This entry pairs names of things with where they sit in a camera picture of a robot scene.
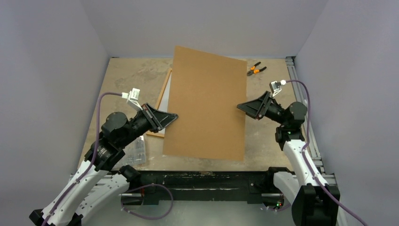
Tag brown backing board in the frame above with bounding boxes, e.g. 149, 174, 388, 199
163, 46, 247, 161

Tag orange black pliers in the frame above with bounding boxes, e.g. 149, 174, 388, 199
247, 62, 267, 76

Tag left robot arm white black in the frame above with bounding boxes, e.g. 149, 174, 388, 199
29, 104, 178, 226

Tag aluminium extrusion rail front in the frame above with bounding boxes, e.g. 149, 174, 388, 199
64, 173, 337, 197

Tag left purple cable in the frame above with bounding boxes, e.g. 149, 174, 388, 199
40, 91, 174, 226

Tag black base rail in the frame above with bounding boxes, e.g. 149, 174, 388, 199
121, 170, 286, 209

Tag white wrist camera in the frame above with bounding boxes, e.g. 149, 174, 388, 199
269, 80, 287, 97
121, 88, 142, 111

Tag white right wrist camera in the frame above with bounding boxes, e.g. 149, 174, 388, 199
269, 80, 287, 97

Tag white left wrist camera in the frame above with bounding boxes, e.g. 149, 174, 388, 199
121, 88, 142, 111

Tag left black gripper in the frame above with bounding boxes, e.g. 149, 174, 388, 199
120, 102, 178, 147

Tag clear plastic screw box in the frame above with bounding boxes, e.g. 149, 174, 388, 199
115, 136, 147, 168

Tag photo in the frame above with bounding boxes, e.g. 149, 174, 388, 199
158, 74, 172, 112

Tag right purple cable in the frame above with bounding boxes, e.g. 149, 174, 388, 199
262, 80, 368, 226

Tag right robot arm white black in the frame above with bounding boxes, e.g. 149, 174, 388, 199
237, 91, 340, 226

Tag orange wooden picture frame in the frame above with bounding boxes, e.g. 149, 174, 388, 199
146, 68, 172, 138

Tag purple cable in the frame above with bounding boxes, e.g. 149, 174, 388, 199
40, 91, 174, 226
262, 80, 368, 226

